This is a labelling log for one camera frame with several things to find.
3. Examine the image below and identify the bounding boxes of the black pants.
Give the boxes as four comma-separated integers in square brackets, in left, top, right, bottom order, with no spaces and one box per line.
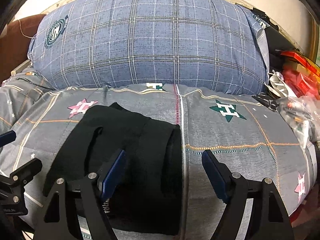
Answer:
[43,103,182,236]

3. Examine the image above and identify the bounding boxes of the grey star patterned bedsheet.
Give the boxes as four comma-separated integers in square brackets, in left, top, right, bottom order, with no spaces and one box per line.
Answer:
[1,68,319,239]

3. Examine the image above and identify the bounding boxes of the clutter pile beside bed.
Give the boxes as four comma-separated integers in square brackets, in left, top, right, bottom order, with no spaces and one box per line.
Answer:
[251,8,319,150]

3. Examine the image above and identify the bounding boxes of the blue plaid pillow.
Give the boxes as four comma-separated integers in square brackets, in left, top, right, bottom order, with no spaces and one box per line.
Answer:
[28,0,270,95]

